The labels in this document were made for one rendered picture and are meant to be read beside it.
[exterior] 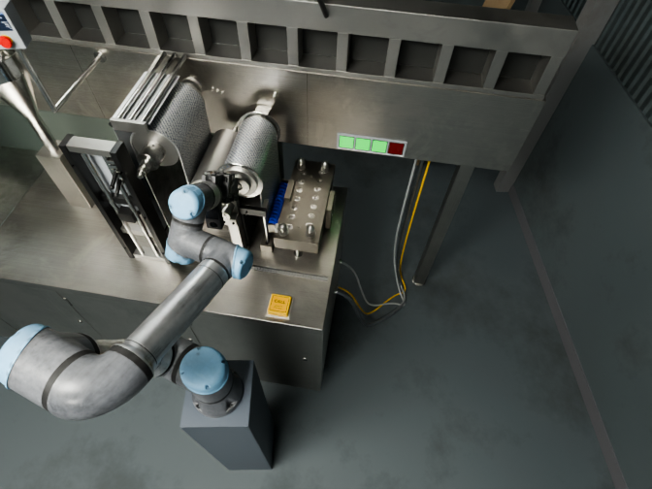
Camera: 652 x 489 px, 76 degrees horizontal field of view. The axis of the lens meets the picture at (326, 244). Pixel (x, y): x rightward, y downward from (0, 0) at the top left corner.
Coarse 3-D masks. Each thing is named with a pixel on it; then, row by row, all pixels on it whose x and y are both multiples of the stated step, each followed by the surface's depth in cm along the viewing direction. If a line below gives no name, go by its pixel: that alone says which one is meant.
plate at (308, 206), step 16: (304, 176) 164; (320, 176) 164; (304, 192) 159; (320, 192) 159; (288, 208) 154; (304, 208) 155; (320, 208) 155; (288, 224) 150; (304, 224) 150; (320, 224) 150; (288, 240) 146; (304, 240) 146; (320, 240) 152
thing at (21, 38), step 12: (0, 0) 101; (0, 12) 99; (12, 12) 102; (0, 24) 101; (12, 24) 102; (0, 36) 102; (12, 36) 104; (24, 36) 106; (0, 48) 106; (12, 48) 106; (24, 48) 106
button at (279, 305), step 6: (276, 294) 146; (270, 300) 144; (276, 300) 144; (282, 300) 144; (288, 300) 144; (270, 306) 143; (276, 306) 143; (282, 306) 143; (288, 306) 143; (270, 312) 142; (276, 312) 142; (282, 312) 142; (288, 312) 144
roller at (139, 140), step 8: (136, 136) 124; (144, 136) 123; (152, 136) 122; (160, 136) 122; (136, 144) 126; (144, 144) 126; (160, 144) 125; (168, 144) 124; (168, 152) 127; (176, 152) 126; (168, 160) 130; (176, 160) 129
